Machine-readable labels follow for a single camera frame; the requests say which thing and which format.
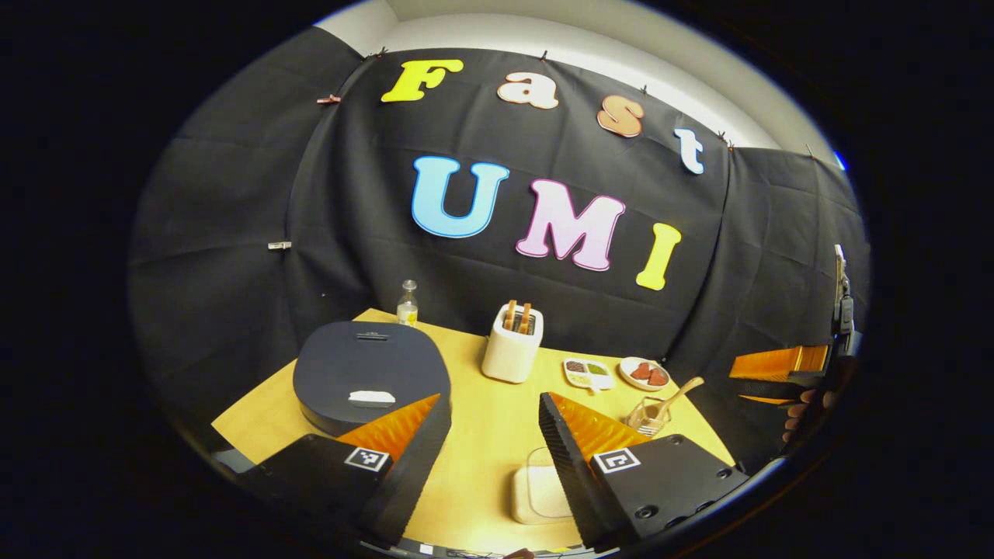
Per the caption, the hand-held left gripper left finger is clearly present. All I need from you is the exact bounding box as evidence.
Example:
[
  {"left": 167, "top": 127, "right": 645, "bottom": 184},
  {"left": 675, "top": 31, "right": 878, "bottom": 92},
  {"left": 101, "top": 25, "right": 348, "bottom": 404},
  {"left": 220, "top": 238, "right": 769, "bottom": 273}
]
[{"left": 247, "top": 392, "right": 454, "bottom": 547}]

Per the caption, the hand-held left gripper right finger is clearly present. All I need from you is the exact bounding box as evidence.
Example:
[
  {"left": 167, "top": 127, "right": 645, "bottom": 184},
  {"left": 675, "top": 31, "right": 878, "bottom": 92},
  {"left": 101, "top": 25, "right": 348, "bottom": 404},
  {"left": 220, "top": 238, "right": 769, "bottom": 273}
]
[{"left": 537, "top": 391, "right": 751, "bottom": 553}]

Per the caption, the white box of rice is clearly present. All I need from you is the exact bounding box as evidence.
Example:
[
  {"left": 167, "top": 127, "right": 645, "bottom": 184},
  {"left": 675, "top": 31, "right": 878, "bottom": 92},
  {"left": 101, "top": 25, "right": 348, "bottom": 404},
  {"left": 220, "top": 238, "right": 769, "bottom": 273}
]
[{"left": 510, "top": 446, "right": 576, "bottom": 526}]

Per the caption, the wooden spoon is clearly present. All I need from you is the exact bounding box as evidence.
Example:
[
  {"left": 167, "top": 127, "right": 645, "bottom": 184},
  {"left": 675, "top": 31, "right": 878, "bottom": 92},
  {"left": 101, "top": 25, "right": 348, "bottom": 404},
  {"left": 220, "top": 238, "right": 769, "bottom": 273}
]
[{"left": 637, "top": 377, "right": 706, "bottom": 429}]

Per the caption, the silver black rice cooker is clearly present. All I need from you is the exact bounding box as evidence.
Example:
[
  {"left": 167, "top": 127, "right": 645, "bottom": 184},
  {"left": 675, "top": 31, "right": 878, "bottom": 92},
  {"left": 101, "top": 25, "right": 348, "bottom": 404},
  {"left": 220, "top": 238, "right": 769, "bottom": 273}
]
[{"left": 293, "top": 320, "right": 454, "bottom": 438}]

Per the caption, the white divided bean dish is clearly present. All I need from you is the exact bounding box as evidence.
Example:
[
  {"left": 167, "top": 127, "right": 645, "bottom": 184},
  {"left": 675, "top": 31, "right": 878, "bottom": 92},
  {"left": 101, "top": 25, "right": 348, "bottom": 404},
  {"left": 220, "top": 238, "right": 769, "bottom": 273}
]
[{"left": 561, "top": 357, "right": 617, "bottom": 394}]

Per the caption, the white plate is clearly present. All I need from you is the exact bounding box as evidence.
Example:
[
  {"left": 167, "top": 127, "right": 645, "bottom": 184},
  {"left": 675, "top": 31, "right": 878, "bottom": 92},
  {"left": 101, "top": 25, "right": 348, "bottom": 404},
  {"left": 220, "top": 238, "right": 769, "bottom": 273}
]
[{"left": 618, "top": 356, "right": 672, "bottom": 392}]

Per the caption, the white toaster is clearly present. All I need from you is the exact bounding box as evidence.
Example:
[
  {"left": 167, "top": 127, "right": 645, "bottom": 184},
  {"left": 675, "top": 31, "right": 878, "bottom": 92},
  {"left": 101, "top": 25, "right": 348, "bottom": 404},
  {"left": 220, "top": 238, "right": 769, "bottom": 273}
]
[{"left": 481, "top": 303, "right": 545, "bottom": 384}]

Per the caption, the small glass bottle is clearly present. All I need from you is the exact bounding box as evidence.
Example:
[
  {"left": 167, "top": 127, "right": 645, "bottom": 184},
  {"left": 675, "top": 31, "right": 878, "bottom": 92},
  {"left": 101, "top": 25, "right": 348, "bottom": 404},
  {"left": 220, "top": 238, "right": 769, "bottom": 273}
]
[{"left": 396, "top": 279, "right": 420, "bottom": 328}]

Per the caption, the black backdrop cloth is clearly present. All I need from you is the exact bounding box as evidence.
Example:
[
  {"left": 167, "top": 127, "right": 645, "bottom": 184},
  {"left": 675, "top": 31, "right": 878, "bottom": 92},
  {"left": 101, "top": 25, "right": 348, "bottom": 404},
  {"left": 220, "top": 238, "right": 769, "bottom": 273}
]
[{"left": 128, "top": 26, "right": 871, "bottom": 476}]

